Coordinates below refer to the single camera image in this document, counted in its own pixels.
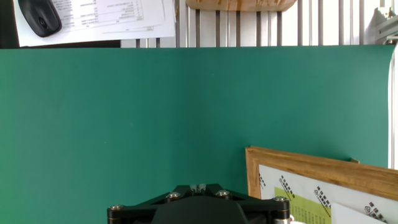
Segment cardboard box with tape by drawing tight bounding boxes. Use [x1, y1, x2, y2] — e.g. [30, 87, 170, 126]
[185, 0, 299, 12]

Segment green table mat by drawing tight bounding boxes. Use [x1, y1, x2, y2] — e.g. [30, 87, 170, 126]
[0, 44, 396, 224]

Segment aluminium frame post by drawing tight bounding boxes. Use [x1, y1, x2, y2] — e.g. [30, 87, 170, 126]
[363, 6, 398, 45]

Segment black computer mouse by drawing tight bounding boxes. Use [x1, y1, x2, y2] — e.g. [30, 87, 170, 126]
[17, 0, 63, 38]

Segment printed white paper sheets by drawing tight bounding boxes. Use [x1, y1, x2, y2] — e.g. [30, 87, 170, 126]
[12, 0, 177, 48]

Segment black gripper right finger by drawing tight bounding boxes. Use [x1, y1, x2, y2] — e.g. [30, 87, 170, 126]
[198, 182, 292, 224]

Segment wooden picture frame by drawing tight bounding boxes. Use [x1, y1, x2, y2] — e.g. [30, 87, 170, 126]
[244, 145, 398, 224]

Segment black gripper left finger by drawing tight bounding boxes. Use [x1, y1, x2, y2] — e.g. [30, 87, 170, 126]
[107, 183, 199, 224]

